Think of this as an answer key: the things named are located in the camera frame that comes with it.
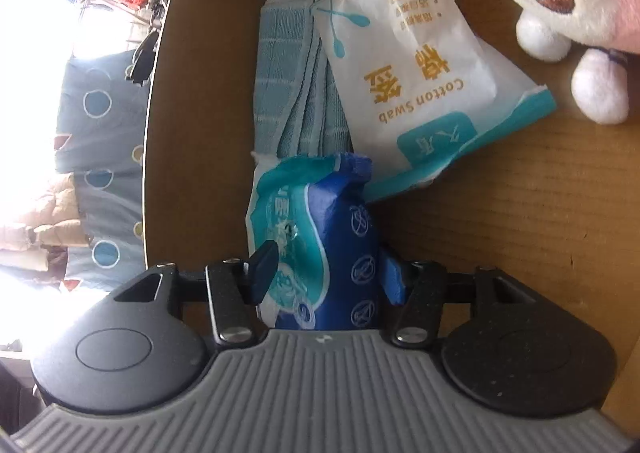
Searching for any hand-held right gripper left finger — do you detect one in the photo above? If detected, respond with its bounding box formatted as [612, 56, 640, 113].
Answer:
[115, 240, 281, 349]

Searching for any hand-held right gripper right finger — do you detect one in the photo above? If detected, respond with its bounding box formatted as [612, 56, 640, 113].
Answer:
[378, 246, 532, 349]

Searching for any blue tissue pack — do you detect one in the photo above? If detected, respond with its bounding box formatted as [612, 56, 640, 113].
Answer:
[245, 152, 389, 332]

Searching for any brown cardboard box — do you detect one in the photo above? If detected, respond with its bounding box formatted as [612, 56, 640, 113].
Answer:
[142, 0, 640, 421]

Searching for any light blue checked towel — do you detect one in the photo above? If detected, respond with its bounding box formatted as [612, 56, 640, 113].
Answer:
[252, 0, 359, 160]

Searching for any white teal cotton swab packet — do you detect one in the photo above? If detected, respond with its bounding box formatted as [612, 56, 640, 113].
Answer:
[310, 0, 559, 205]

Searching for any blue circle-print sheet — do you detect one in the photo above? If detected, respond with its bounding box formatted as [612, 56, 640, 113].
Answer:
[53, 50, 152, 295]

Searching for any beige padded jacket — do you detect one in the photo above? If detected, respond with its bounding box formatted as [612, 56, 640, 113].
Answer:
[0, 173, 94, 265]

